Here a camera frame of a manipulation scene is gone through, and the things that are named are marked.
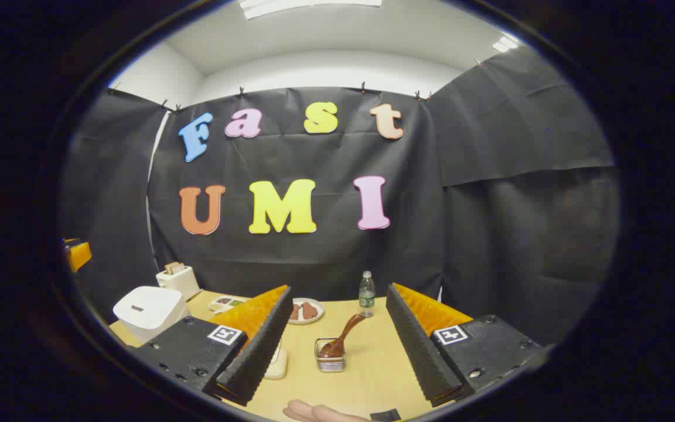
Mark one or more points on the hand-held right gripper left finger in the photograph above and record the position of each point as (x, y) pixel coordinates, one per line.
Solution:
(258, 351)

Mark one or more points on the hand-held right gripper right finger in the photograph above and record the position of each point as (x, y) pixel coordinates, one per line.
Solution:
(416, 346)

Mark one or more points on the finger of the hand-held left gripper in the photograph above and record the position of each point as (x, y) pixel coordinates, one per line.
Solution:
(79, 255)

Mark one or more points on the clear rice container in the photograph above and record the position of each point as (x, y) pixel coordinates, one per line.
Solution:
(277, 366)

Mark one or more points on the brown wooden spoon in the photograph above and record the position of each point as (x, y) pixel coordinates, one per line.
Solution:
(343, 337)

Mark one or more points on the white rice cooker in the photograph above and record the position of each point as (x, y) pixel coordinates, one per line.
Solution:
(150, 310)

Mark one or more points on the brown meat piece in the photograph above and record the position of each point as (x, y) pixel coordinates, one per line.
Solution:
(309, 310)
(295, 312)

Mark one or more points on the white divided sauce dish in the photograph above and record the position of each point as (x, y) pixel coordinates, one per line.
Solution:
(227, 303)

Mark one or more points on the white plate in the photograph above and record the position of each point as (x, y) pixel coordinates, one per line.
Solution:
(316, 316)

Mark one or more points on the clear plastic water bottle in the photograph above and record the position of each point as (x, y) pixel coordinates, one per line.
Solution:
(367, 296)

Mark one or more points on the bread slice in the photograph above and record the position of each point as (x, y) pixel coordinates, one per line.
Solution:
(174, 267)

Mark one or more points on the white toaster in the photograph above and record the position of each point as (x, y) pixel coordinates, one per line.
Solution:
(180, 282)

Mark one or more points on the black backdrop cloth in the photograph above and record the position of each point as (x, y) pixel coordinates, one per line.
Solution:
(326, 258)

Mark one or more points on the small ceiling light panel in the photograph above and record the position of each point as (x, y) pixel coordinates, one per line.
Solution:
(504, 44)

